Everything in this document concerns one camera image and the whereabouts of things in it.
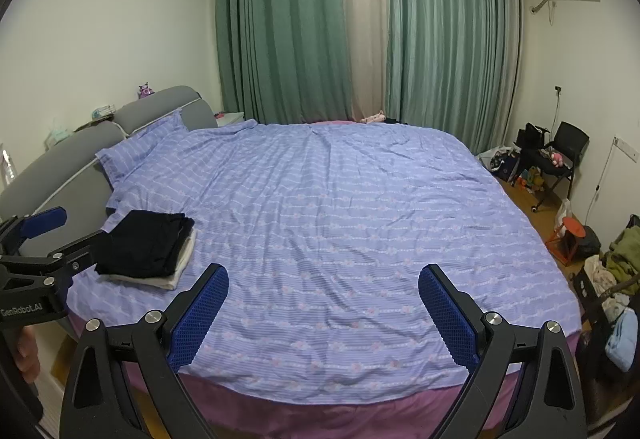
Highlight white patterned bag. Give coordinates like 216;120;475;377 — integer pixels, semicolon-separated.
477;145;516;170

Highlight beige curtain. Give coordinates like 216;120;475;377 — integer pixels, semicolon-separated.
337;0;391;122

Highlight dark blue bag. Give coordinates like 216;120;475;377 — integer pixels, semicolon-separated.
500;154;521;184

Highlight colourful toys on floor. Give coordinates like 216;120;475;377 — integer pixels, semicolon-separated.
517;166;546;192

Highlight dark grey bag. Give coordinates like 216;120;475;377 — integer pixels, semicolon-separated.
575;224;601;256

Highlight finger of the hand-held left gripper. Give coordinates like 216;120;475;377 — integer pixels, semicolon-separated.
0;229;115;295
0;206;68;260

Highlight black chair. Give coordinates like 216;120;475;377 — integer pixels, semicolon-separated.
525;120;591;212

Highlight green curtain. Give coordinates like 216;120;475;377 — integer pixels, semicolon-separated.
385;0;523;155
214;0;353;125

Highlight hanging wall cable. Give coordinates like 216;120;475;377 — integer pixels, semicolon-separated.
587;139;616;230

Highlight orange stool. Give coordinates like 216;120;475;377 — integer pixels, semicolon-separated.
546;216;586;267

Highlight grey padded headboard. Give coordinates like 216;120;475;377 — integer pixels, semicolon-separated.
0;86;218;270

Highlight black bag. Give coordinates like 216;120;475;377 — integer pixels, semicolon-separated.
517;123;551;150

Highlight purple bed sheet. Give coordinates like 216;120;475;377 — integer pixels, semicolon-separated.
65;314;581;439

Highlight cream folded towel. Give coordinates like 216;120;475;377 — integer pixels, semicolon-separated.
97;229;197;291

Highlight black pants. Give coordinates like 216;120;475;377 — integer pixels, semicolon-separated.
95;210;196;279

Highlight lilac floral pillow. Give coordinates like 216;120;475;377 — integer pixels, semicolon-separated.
95;112;193;185

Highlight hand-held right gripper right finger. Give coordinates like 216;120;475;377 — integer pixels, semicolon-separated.
417;263;586;439

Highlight person's left hand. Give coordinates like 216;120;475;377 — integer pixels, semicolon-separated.
15;324;41;382

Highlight white floral garment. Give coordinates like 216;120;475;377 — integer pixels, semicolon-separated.
582;255;618;300

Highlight olive green garment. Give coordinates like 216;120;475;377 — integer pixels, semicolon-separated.
607;225;640;285

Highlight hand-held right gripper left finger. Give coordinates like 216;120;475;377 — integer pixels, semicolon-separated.
59;263;231;439

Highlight light blue cloth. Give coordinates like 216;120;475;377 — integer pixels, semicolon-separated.
605;306;640;372

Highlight bed with purple duvet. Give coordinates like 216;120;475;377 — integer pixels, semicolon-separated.
65;119;583;407

